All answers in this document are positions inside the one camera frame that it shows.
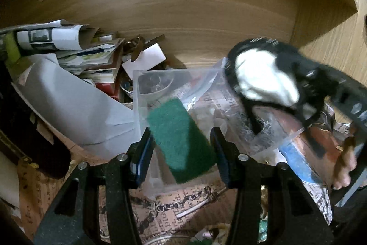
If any green scouring pad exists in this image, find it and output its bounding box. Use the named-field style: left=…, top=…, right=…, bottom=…
left=147, top=98, right=216, bottom=184

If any person's right hand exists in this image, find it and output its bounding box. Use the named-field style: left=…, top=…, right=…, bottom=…
left=332, top=122, right=358, bottom=190

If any vintage print brown paper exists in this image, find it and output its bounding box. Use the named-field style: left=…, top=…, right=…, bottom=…
left=17, top=124, right=239, bottom=245

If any clear plastic bin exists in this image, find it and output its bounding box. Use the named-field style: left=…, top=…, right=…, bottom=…
left=132, top=58, right=306, bottom=197

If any stack of books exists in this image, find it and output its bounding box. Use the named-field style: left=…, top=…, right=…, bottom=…
left=56, top=32, right=125, bottom=99

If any small white card box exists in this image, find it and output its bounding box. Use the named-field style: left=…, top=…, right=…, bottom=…
left=122, top=43, right=166, bottom=80

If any rolled newspaper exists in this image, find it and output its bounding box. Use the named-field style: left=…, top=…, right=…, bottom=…
left=1, top=19, right=99, bottom=51

